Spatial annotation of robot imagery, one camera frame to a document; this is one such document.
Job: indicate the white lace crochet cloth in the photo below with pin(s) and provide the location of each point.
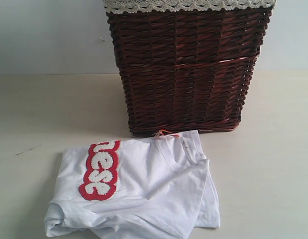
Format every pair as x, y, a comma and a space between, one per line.
134, 6

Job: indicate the dark brown wicker basket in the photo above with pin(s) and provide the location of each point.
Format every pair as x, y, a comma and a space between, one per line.
187, 70

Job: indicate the orange clothing tag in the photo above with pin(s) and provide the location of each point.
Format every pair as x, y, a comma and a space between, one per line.
165, 133

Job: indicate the white t-shirt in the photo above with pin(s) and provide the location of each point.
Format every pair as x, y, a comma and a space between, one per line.
152, 188

